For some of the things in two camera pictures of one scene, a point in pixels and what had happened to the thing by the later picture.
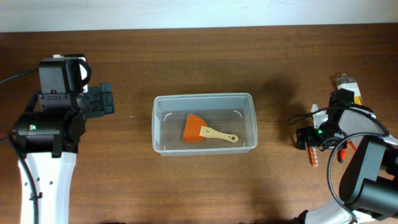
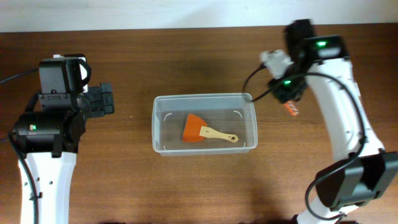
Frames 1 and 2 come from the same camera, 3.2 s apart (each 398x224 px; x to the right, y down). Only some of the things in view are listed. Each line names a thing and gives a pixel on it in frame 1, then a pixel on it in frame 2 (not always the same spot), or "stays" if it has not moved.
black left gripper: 102,99 stays
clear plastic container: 225,114 stays
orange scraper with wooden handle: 196,130 stays
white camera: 318,117 → 275,61
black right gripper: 311,140 → 282,94
